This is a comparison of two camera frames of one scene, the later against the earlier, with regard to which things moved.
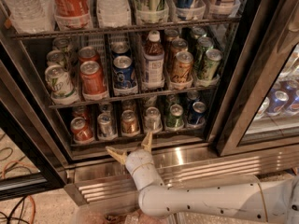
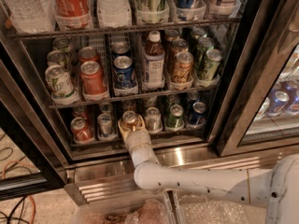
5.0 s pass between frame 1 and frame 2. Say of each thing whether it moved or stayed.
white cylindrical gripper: moved
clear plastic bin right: stayed
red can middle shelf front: stayed
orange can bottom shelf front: stayed
